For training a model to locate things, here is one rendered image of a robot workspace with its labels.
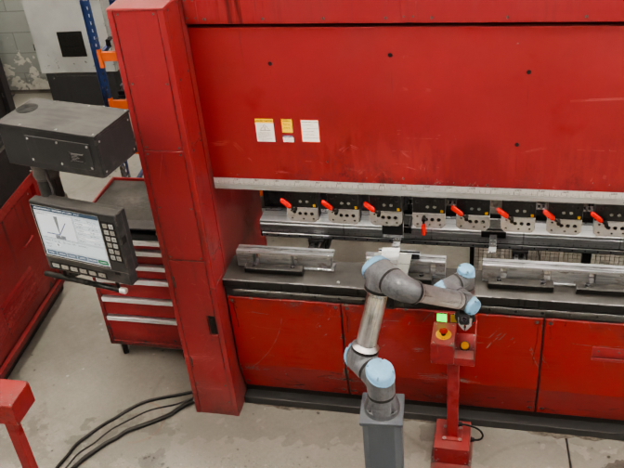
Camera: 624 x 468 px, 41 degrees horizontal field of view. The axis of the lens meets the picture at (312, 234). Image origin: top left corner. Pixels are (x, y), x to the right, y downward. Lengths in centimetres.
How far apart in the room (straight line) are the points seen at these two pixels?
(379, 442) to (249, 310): 109
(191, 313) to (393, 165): 130
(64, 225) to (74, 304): 217
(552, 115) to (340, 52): 91
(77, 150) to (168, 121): 47
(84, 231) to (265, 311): 111
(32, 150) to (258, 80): 99
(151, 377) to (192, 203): 151
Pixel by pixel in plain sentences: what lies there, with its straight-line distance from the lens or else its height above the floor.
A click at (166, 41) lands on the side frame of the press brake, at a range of 351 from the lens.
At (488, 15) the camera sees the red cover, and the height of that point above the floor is 219.
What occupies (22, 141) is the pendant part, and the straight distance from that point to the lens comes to 360.
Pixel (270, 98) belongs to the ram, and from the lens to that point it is 371.
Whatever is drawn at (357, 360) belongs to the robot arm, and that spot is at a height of 98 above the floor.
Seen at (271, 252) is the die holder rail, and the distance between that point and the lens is 416.
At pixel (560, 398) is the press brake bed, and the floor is 25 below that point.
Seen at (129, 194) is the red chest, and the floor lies 98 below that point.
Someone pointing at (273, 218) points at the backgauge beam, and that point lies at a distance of 439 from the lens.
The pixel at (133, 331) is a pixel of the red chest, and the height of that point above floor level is 22.
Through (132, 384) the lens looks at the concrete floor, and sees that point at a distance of 504.
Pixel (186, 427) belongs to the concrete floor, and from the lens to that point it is 471.
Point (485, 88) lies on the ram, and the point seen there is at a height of 188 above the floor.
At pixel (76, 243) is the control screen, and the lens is 369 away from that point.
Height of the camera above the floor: 333
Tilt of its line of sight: 34 degrees down
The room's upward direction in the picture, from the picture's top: 6 degrees counter-clockwise
